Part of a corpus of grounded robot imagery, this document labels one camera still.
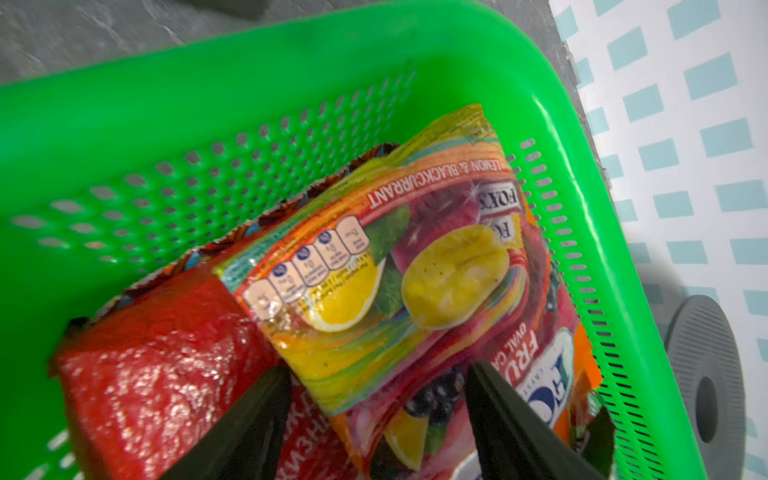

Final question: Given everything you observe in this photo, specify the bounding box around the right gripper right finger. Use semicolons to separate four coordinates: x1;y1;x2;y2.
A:
465;361;606;479

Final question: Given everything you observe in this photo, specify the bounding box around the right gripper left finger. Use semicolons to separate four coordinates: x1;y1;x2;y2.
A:
162;365;292;480

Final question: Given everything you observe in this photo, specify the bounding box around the orange candy bag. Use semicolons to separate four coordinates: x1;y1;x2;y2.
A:
322;180;600;479

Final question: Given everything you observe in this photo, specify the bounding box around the red candy bag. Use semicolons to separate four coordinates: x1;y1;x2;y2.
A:
49;143;393;479

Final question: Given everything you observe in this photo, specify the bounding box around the green Fox's candy bag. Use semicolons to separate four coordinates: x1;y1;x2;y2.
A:
215;104;530;416

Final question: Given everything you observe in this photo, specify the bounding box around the green plastic basket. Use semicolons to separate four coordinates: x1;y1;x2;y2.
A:
1;1;706;479

